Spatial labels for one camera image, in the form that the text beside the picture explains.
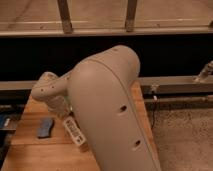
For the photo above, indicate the right metal post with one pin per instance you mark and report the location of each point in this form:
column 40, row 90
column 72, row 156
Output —
column 130, row 15

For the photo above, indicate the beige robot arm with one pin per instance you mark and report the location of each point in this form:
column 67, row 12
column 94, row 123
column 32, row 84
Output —
column 98, row 89

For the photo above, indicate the left metal post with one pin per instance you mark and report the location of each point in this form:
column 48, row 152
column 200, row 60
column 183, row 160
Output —
column 65, row 16

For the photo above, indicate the metal post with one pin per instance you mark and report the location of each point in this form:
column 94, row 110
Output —
column 65, row 16
column 130, row 15

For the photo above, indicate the white bottle with label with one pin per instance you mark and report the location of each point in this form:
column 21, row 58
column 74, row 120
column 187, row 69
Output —
column 74, row 132

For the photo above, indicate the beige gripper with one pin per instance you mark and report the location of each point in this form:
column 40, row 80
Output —
column 62, row 109

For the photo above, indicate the blue sponge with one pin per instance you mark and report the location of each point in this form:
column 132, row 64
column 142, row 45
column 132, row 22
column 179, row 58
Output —
column 45, row 128

